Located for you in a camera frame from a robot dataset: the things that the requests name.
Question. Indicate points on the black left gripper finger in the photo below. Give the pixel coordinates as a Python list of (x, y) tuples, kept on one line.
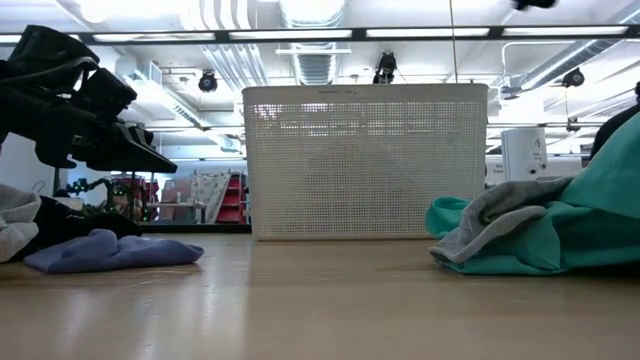
[(144, 136), (132, 157)]

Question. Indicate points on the dark navy dotted garment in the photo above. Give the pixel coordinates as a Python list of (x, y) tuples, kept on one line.
[(70, 220)]

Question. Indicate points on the grey garment with white tag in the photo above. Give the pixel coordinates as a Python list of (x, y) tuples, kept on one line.
[(17, 220)]

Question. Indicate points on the purple cloth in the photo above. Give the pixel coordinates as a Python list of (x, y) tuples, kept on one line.
[(110, 252)]

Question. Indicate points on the light grey shirt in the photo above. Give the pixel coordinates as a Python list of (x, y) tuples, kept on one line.
[(495, 215)]

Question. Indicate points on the teal shirt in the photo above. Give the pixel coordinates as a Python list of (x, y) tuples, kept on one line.
[(590, 230)]

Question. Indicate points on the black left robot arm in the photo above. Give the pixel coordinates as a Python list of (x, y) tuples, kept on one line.
[(45, 55)]

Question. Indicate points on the dark robot with green lights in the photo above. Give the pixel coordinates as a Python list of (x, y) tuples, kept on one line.
[(117, 195)]

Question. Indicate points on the white patterned board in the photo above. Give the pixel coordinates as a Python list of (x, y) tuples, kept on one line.
[(210, 192)]

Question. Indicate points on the red tool cabinet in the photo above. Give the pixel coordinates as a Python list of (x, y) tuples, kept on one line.
[(235, 205)]

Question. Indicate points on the white perforated plastic basket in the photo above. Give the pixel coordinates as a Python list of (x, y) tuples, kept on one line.
[(365, 165)]

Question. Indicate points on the black hanging device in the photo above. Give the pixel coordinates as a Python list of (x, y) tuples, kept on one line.
[(385, 67)]

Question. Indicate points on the thin vertical pole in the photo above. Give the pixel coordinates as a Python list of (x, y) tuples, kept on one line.
[(453, 50)]

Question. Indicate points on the white cylindrical appliance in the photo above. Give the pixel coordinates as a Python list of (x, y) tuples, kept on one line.
[(522, 155)]

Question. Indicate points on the person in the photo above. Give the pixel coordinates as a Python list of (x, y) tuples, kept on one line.
[(612, 130)]

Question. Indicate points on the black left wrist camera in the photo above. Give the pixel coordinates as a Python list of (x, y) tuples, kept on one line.
[(107, 92)]

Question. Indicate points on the black ceiling camera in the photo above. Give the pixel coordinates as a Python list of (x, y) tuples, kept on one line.
[(573, 78), (208, 82)]

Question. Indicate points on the silver ventilation duct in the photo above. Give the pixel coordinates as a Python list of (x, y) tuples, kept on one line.
[(312, 65)]

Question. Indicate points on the black overhead frame beam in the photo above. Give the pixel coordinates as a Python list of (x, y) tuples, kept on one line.
[(360, 34)]

